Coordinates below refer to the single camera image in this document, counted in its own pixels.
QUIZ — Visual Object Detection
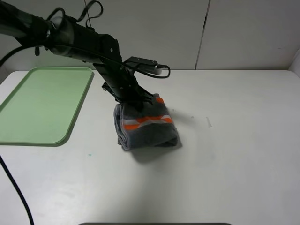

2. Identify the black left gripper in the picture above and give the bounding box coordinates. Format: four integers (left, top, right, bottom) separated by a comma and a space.
102, 82, 157, 112

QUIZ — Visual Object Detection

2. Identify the grey towel with orange pattern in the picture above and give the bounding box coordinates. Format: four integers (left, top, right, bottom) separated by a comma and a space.
113, 93, 179, 151

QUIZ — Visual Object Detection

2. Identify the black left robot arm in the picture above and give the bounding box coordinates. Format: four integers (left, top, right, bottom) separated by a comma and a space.
0, 0, 154, 111

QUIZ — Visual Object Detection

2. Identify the light green plastic tray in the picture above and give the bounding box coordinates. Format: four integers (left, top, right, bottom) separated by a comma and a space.
0, 67, 93, 146

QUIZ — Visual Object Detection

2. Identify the clear tape strip right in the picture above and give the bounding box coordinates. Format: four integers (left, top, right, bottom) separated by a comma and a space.
206, 117, 212, 128

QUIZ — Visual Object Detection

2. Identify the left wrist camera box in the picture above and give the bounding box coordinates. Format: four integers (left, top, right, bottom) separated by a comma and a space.
124, 56, 162, 75

